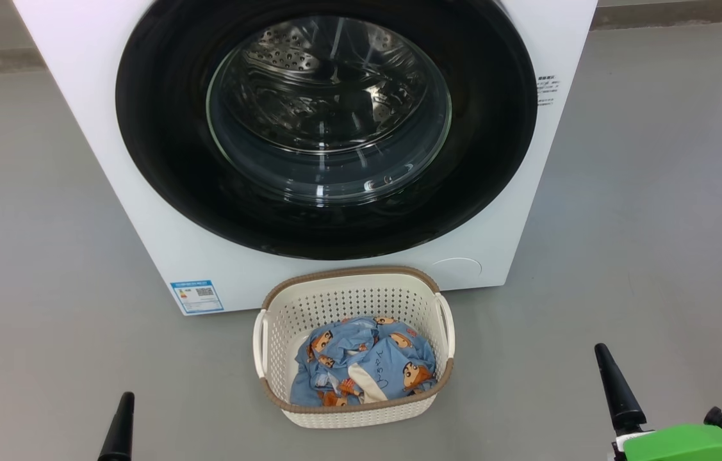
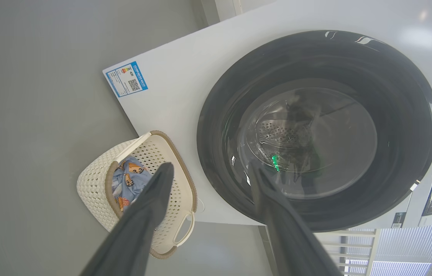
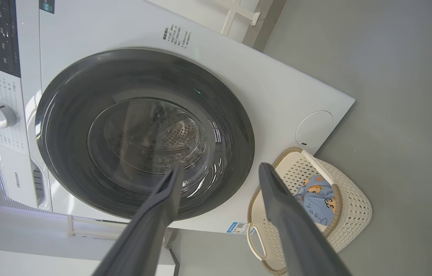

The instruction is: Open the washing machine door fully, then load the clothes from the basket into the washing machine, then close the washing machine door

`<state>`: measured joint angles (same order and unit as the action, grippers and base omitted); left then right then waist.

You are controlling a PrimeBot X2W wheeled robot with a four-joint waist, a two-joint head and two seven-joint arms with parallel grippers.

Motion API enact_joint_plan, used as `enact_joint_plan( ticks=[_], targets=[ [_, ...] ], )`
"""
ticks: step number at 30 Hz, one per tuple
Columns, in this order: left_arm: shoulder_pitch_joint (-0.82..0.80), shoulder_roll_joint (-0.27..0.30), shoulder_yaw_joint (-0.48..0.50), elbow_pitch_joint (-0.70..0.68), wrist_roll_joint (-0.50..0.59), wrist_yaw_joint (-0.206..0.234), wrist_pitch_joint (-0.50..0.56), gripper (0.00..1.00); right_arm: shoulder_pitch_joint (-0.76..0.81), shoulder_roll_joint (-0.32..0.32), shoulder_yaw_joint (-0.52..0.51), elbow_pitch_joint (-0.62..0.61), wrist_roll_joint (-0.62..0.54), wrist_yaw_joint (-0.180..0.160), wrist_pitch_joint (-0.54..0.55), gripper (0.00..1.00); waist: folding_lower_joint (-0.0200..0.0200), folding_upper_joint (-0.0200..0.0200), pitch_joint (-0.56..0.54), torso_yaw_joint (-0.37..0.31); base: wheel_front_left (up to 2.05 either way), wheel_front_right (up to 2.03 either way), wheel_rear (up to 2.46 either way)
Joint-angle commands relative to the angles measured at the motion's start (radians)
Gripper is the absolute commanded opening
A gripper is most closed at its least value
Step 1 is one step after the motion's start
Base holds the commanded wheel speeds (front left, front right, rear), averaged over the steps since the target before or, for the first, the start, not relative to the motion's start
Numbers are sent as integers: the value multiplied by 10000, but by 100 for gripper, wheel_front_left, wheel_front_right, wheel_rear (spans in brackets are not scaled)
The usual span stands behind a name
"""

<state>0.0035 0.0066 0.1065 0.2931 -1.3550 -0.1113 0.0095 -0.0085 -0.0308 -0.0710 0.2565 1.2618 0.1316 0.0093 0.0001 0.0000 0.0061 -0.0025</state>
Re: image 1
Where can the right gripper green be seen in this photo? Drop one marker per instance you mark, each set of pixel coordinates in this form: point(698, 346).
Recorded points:
point(687, 445)

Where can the stainless steel washing machine drum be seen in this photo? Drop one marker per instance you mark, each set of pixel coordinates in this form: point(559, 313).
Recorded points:
point(309, 70)

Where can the round drain filter cover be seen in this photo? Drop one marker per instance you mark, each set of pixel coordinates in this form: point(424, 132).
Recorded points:
point(457, 272)

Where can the cream perforated laundry basket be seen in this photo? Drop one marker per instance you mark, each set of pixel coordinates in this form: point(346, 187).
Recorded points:
point(348, 298)

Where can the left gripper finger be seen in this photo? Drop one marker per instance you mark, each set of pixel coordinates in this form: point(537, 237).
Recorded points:
point(120, 432)

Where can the blue energy label sticker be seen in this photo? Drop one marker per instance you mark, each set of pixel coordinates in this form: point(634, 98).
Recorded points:
point(196, 297)

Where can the grey washing machine door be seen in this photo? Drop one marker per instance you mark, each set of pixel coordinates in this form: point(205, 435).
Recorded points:
point(162, 153)

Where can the white front-load washing machine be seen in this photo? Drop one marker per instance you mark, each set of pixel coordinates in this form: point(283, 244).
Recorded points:
point(111, 192)

